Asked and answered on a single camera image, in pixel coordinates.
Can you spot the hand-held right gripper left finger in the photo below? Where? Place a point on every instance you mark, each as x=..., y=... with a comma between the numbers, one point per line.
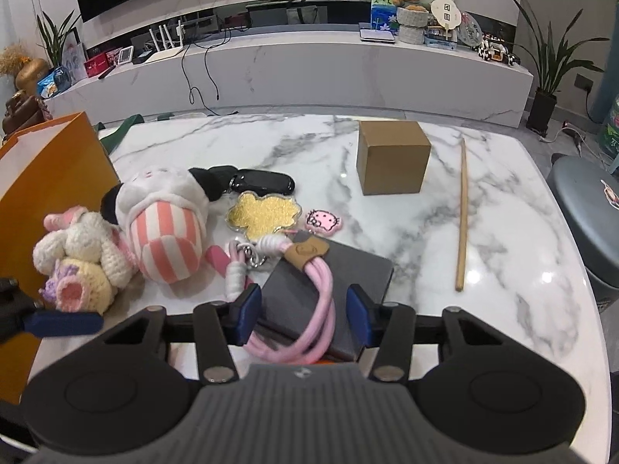
x=247, y=316

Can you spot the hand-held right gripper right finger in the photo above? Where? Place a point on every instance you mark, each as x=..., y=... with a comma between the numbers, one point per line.
x=360, y=319

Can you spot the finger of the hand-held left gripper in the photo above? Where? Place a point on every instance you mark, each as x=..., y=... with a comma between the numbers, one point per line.
x=63, y=323

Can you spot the grey box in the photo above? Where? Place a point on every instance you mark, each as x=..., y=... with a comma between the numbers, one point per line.
x=360, y=266

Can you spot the crochet bunny toy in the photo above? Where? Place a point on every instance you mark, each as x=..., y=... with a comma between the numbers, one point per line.
x=82, y=246

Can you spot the pink striped plush toy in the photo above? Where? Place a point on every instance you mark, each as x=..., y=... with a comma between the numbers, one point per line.
x=164, y=237

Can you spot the orange cardboard box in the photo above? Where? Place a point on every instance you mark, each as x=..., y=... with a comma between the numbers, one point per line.
x=48, y=179

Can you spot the gold glitter flower charm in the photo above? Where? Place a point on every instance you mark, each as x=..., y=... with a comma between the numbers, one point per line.
x=261, y=215

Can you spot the pink pig charm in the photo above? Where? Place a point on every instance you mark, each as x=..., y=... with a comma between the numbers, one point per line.
x=325, y=221

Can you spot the black car key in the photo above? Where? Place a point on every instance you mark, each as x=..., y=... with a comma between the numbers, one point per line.
x=263, y=182

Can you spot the wooden stick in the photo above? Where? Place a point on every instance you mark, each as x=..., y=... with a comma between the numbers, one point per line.
x=462, y=212

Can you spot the brown cardboard box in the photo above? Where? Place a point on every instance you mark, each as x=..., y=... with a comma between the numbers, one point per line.
x=391, y=164

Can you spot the blue snack packet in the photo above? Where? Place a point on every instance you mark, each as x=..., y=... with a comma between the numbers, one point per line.
x=53, y=82

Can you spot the gold round vase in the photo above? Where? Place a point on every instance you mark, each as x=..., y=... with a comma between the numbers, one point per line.
x=31, y=75

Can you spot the grey round stool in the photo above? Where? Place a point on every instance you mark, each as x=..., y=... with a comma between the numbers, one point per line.
x=590, y=212

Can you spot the black remote control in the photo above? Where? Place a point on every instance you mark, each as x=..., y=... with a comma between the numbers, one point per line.
x=107, y=72

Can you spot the white marble tv console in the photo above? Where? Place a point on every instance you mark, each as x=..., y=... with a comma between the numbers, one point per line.
x=314, y=67

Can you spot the red gift box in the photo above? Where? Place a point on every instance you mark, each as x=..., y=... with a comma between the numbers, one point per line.
x=96, y=65

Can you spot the framed picture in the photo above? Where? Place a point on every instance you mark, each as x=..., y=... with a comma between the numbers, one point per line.
x=75, y=58

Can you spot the dried flower bunch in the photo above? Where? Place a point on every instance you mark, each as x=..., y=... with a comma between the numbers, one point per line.
x=12, y=58

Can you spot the small white display clock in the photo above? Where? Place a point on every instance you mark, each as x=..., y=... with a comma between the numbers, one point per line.
x=125, y=55

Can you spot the white wifi router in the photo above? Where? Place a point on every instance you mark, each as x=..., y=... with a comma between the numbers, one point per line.
x=164, y=53

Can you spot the potted plant in black pot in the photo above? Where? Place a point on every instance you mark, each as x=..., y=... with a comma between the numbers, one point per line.
x=544, y=106

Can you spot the silver laptop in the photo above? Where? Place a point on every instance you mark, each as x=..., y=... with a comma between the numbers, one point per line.
x=377, y=34

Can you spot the green leafy plant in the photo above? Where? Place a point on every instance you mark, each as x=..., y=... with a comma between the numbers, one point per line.
x=55, y=34

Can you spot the black white toy figure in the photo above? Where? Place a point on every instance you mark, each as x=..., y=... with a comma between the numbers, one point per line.
x=495, y=51

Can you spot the flower painting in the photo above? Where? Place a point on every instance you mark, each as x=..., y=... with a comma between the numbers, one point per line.
x=382, y=5

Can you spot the round paper fan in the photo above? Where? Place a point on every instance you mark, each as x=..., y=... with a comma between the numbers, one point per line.
x=446, y=12

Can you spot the wall power outlet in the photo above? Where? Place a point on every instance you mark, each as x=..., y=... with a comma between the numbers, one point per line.
x=584, y=82

